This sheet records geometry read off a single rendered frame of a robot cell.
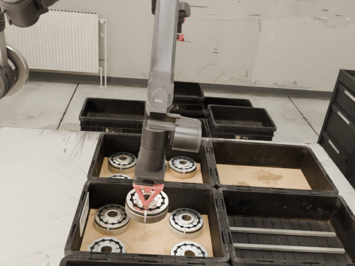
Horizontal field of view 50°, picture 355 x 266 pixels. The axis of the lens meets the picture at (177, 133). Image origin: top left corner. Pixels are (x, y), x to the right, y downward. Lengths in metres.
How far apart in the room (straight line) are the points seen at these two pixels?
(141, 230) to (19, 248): 0.40
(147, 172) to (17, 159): 0.98
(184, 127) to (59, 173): 0.90
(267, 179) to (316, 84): 3.31
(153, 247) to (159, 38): 0.57
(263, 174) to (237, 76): 2.97
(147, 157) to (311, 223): 0.68
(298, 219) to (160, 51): 0.73
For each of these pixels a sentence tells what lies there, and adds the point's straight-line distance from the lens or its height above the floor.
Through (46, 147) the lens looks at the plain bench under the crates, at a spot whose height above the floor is 0.70.
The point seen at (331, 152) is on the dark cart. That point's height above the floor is 0.37.
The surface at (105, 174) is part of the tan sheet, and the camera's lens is 1.38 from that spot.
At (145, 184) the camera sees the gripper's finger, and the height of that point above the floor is 1.12.
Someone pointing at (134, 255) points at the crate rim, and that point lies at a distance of 0.95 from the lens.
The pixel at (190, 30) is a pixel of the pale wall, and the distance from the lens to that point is 4.15.
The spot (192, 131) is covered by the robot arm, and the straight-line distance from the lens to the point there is 0.81.
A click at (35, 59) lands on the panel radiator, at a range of 4.27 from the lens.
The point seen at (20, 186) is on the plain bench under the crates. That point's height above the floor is 0.70.
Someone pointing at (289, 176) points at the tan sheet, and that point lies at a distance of 1.52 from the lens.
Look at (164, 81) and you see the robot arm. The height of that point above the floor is 1.32.
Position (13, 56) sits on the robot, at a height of 1.19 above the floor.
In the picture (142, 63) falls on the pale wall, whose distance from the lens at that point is 4.23.
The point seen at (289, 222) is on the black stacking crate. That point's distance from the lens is 1.30.
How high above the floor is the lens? 1.63
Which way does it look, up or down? 29 degrees down
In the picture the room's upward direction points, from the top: 6 degrees clockwise
